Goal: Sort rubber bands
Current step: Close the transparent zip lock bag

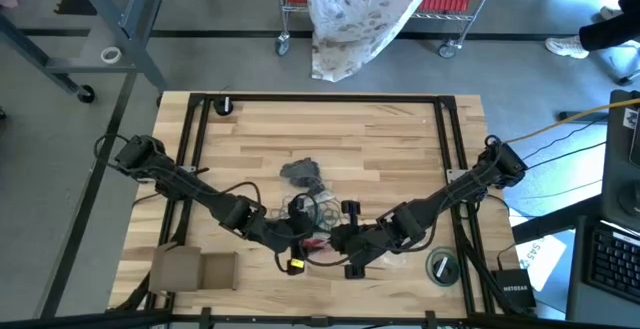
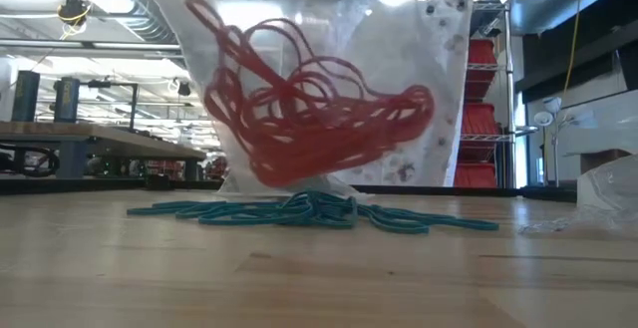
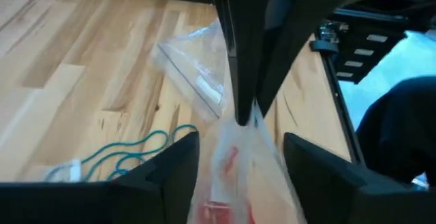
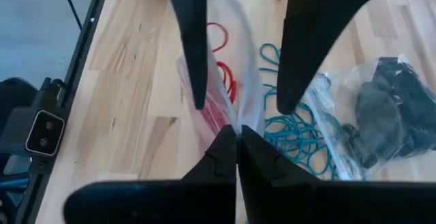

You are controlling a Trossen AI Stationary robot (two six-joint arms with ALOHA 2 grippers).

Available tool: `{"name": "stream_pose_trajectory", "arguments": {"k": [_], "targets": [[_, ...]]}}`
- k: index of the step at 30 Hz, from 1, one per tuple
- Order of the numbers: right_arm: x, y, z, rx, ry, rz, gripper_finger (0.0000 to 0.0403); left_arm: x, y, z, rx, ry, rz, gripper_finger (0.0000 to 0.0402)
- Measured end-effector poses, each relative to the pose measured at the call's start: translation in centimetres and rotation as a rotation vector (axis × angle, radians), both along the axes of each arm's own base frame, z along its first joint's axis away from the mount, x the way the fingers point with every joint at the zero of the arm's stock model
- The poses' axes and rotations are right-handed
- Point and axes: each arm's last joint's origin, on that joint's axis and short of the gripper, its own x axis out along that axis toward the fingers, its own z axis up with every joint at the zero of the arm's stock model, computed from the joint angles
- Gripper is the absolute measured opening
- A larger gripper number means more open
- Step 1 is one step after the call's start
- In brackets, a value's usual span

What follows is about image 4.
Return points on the small black camera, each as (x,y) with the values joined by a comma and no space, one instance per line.
(20,128)

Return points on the green rubber bands heap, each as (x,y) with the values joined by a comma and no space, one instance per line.
(289,135)

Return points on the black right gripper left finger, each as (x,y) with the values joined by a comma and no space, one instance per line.
(153,203)

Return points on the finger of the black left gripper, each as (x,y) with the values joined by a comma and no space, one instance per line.
(194,30)
(306,30)

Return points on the clear plastic zip bag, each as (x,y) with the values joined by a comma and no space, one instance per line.
(385,115)
(245,81)

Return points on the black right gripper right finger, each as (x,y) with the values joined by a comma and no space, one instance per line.
(323,203)

